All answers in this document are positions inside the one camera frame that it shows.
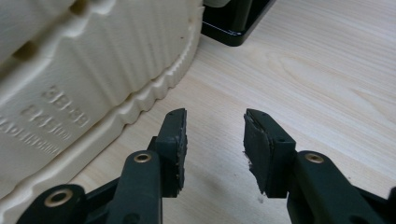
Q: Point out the cream clog shoe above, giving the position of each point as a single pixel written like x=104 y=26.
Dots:
x=93 y=62

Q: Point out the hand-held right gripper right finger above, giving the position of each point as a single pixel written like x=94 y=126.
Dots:
x=264 y=155

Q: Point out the red-topped black shoe rack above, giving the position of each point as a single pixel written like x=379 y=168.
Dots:
x=232 y=28

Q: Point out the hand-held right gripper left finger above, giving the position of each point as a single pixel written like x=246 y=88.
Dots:
x=172 y=146

